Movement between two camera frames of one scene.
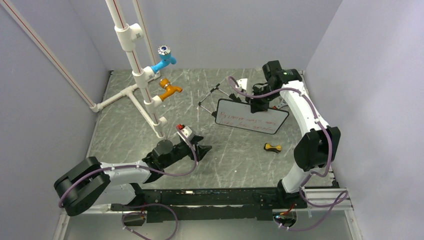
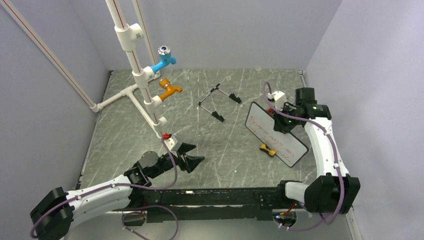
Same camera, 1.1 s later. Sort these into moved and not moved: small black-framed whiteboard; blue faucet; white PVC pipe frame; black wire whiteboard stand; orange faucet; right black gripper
Moved: small black-framed whiteboard; right black gripper
Not moved: white PVC pipe frame; orange faucet; blue faucet; black wire whiteboard stand
